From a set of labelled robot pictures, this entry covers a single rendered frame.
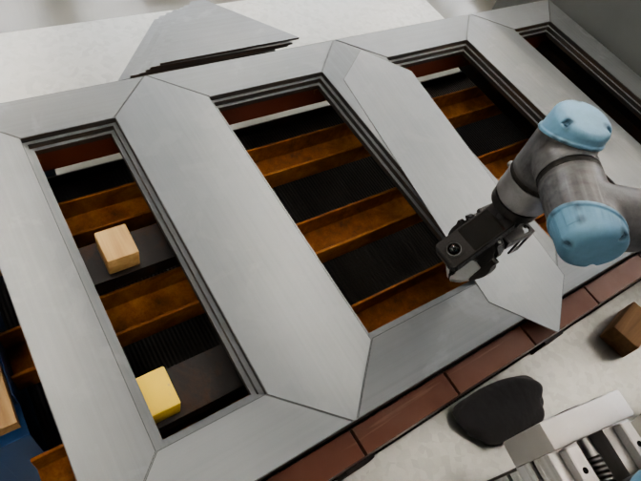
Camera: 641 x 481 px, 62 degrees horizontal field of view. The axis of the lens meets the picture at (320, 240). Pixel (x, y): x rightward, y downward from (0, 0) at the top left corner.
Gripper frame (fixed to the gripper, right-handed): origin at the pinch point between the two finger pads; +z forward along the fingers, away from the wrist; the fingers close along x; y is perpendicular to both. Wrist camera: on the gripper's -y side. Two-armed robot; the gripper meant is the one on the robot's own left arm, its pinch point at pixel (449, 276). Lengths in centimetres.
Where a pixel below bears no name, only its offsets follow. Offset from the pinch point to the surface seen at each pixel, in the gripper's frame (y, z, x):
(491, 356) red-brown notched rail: -1.1, 2.8, -14.1
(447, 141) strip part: 22.2, 0.7, 25.9
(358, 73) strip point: 15, 1, 50
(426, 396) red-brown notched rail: -15.3, 2.8, -14.0
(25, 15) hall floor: -25, 85, 209
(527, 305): 9.9, 0.6, -10.5
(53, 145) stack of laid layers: -48, 3, 52
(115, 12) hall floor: 11, 85, 203
